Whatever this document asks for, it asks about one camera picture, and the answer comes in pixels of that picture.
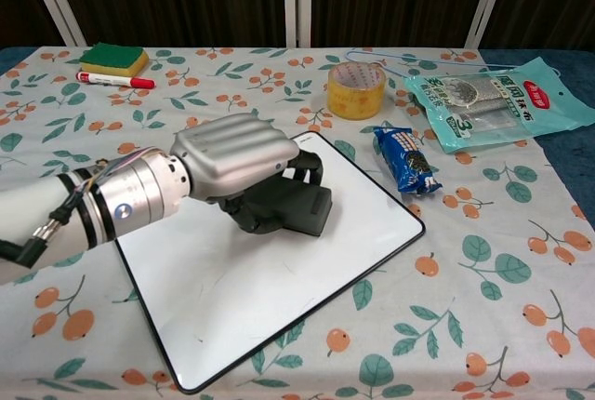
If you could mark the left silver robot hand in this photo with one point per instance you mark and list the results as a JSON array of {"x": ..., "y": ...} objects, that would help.
[{"x": 232, "y": 153}]

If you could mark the dark grey whiteboard eraser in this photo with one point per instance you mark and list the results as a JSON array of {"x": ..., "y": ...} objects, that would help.
[{"x": 307, "y": 207}]

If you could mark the yellow adhesive tape roll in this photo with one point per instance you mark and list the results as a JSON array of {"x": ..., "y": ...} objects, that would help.
[{"x": 353, "y": 104}]

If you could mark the red white marker pen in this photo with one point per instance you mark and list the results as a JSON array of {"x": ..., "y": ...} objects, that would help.
[{"x": 111, "y": 79}]

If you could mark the green yellow sponge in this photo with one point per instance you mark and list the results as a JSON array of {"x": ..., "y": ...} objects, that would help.
[{"x": 111, "y": 58}]

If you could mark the blue cookie pack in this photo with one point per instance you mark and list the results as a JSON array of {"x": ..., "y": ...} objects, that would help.
[{"x": 404, "y": 158}]

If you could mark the teal cleaning cloth package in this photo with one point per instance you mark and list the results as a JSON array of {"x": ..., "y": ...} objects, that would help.
[{"x": 488, "y": 107}]

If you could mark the floral patterned tablecloth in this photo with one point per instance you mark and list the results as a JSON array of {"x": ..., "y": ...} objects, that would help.
[{"x": 465, "y": 279}]

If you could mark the white whiteboard black frame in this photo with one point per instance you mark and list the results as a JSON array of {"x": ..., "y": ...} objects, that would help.
[{"x": 279, "y": 288}]

